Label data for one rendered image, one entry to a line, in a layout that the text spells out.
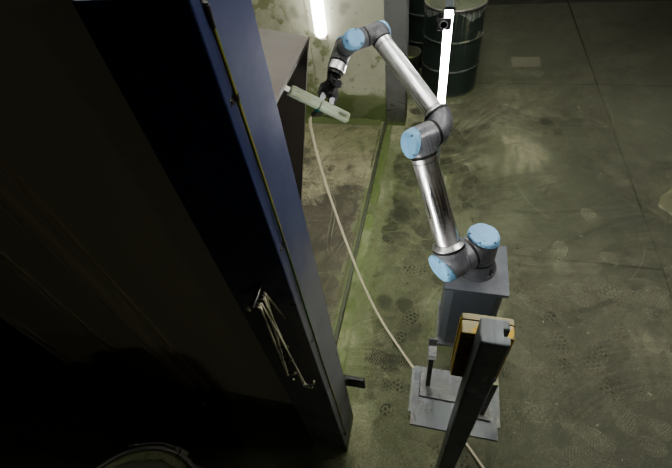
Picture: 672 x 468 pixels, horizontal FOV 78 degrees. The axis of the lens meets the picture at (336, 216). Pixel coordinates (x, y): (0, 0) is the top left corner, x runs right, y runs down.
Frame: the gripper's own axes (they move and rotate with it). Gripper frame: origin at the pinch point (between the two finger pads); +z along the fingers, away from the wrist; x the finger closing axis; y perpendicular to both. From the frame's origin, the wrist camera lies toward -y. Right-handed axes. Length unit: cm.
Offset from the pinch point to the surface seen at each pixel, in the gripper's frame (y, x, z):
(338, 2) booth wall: 128, -21, -125
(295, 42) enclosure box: -4.8, 23.7, -21.0
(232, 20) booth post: -120, 54, 31
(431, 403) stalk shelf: -61, -60, 103
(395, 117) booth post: 164, -120, -75
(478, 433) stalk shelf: -75, -72, 106
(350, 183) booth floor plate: 134, -84, 5
